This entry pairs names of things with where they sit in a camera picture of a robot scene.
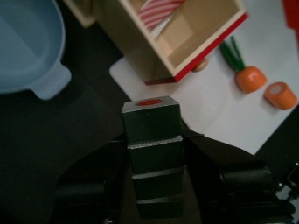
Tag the wooden drawer with red front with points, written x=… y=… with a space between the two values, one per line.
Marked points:
x=183 y=38

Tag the white cutting board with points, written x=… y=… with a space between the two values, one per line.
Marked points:
x=218 y=102

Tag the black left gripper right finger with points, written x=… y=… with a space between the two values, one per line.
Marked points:
x=234 y=180

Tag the red object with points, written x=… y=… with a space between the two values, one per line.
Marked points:
x=291 y=14

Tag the wooden cabinet frame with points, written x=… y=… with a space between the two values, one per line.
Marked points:
x=79 y=11

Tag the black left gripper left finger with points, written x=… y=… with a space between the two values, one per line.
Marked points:
x=90 y=175

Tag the red white striped toy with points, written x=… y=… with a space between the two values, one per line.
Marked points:
x=158 y=14

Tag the dark green toy sushi roll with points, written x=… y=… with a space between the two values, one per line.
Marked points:
x=155 y=145

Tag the toy carrot top with greens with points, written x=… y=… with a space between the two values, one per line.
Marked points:
x=245 y=73

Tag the orange toy carrot piece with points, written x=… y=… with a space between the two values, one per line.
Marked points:
x=281 y=95

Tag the light blue plastic bowl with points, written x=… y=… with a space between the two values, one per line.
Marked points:
x=27 y=46

